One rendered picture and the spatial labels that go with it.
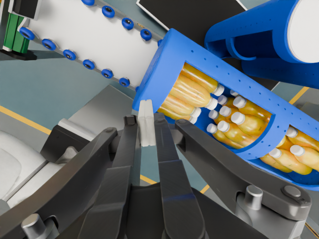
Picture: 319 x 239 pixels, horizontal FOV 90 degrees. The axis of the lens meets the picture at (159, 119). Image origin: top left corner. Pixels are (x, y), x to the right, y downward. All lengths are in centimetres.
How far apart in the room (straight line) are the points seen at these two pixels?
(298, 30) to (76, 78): 164
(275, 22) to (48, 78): 176
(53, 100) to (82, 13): 129
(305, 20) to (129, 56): 66
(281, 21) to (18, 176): 104
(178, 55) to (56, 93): 160
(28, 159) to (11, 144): 7
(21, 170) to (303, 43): 106
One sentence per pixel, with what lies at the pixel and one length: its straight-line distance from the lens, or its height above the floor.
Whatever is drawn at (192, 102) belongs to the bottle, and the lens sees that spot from 51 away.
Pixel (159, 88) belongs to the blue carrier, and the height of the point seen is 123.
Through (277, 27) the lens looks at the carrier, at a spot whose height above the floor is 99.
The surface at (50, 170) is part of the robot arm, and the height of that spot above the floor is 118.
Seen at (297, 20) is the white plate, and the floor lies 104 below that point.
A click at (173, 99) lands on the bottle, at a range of 53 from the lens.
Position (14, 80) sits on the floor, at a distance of 207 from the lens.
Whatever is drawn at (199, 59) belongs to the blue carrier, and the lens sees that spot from 48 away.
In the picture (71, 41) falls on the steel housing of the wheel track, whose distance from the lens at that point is 78.
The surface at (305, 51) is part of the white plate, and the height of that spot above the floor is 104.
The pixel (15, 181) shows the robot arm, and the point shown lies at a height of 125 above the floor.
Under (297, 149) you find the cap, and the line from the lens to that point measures 84.
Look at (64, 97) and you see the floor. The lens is 188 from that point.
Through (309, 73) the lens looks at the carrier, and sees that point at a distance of 123.
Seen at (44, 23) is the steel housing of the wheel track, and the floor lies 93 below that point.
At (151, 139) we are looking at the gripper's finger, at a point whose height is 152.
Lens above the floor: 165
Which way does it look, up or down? 67 degrees down
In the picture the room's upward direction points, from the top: 167 degrees clockwise
